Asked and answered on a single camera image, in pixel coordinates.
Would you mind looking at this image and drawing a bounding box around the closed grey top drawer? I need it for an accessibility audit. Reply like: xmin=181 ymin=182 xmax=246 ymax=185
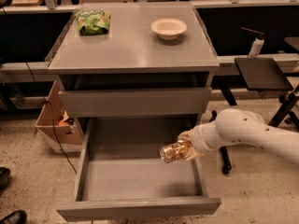
xmin=59 ymin=88 xmax=211 ymax=118

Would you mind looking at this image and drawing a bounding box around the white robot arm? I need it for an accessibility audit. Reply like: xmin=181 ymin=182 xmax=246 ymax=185
xmin=178 ymin=108 xmax=299 ymax=165

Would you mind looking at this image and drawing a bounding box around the cardboard box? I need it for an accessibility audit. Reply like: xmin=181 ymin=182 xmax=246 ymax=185
xmin=36 ymin=82 xmax=82 ymax=153

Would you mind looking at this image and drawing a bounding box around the green chip bag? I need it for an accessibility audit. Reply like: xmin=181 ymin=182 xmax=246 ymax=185
xmin=75 ymin=9 xmax=111 ymax=35

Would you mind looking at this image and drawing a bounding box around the open grey middle drawer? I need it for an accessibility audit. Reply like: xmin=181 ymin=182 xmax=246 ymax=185
xmin=57 ymin=117 xmax=221 ymax=221

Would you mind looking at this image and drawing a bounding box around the grey drawer cabinet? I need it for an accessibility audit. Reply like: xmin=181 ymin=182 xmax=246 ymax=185
xmin=49 ymin=3 xmax=219 ymax=134

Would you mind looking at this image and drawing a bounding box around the black shoe upper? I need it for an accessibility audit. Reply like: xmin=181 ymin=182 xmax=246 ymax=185
xmin=0 ymin=167 xmax=10 ymax=189

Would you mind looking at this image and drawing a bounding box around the white squeeze bottle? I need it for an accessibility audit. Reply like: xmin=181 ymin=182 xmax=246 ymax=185
xmin=242 ymin=27 xmax=264 ymax=58

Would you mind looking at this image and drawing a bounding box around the white bowl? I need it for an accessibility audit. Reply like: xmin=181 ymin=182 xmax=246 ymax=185
xmin=150 ymin=18 xmax=187 ymax=41

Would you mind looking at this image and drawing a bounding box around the black shoe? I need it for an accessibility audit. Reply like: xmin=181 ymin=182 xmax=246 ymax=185
xmin=0 ymin=210 xmax=27 ymax=224
xmin=0 ymin=167 xmax=10 ymax=189

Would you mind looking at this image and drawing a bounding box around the black side table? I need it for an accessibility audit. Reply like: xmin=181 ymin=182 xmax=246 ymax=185
xmin=209 ymin=57 xmax=299 ymax=175

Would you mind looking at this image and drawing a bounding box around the black shoe lower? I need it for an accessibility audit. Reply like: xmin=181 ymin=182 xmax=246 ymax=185
xmin=0 ymin=210 xmax=27 ymax=224

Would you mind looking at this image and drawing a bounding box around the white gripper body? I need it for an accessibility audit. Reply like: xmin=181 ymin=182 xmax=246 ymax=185
xmin=190 ymin=122 xmax=239 ymax=155

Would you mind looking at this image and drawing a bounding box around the black power cable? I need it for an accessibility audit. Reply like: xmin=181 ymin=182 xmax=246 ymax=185
xmin=25 ymin=62 xmax=78 ymax=175

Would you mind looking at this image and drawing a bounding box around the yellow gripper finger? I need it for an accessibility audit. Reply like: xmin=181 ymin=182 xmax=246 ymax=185
xmin=178 ymin=130 xmax=192 ymax=141
xmin=184 ymin=147 xmax=203 ymax=161

